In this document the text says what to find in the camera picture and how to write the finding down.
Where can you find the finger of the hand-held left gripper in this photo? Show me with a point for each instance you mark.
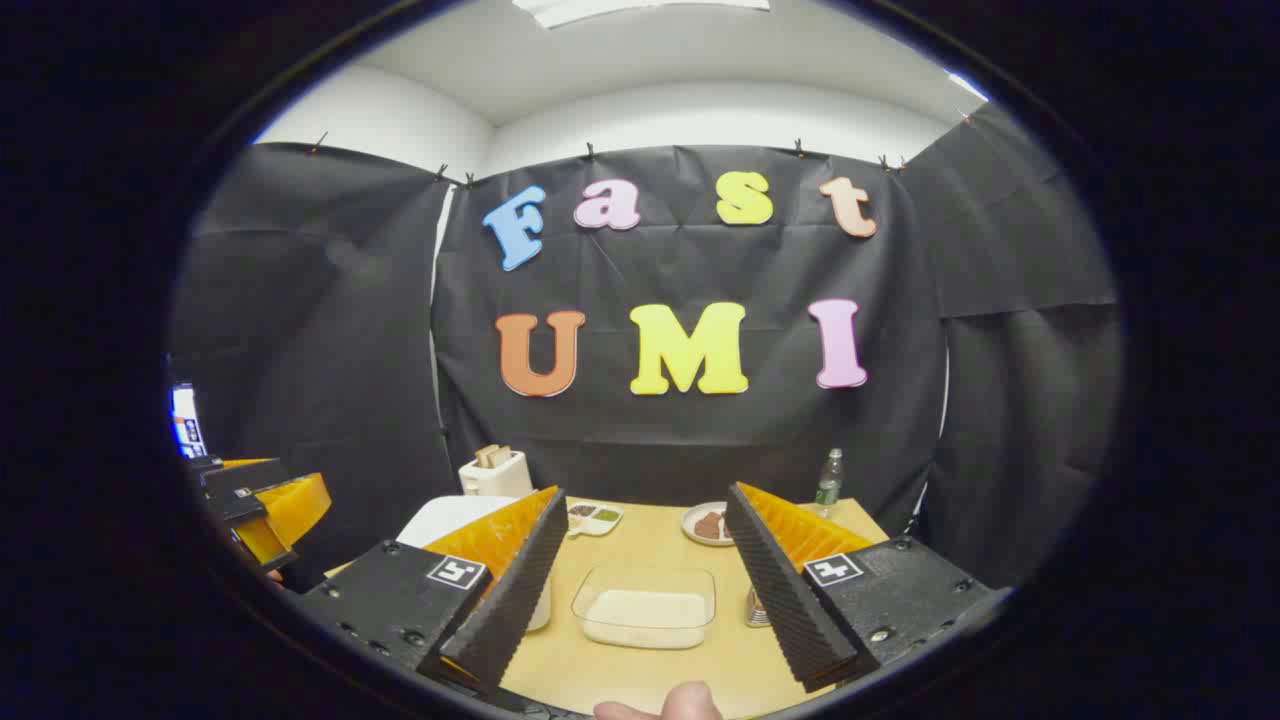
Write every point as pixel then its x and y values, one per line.
pixel 262 545
pixel 295 505

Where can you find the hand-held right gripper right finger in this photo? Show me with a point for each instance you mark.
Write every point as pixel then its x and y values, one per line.
pixel 775 590

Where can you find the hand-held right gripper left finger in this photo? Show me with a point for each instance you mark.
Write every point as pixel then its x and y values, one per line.
pixel 520 590

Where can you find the white rice cooker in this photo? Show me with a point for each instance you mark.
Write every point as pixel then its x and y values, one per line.
pixel 440 515

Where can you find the white rice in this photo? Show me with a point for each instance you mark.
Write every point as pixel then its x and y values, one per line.
pixel 645 618

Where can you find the white divided sauce dish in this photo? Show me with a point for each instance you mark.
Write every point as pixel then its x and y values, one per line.
pixel 594 518

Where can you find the white round plate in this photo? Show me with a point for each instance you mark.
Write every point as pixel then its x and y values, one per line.
pixel 692 528

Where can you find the white toaster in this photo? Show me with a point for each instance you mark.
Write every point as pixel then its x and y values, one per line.
pixel 495 482

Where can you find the clear glass dish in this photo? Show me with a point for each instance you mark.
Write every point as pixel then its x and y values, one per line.
pixel 645 580

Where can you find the computer monitor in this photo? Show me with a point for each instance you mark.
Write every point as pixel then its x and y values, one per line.
pixel 186 425

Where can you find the black backdrop cloth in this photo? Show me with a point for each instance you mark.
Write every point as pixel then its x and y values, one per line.
pixel 700 440

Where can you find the ceiling light panel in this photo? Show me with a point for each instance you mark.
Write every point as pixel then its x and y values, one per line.
pixel 640 8
pixel 968 87

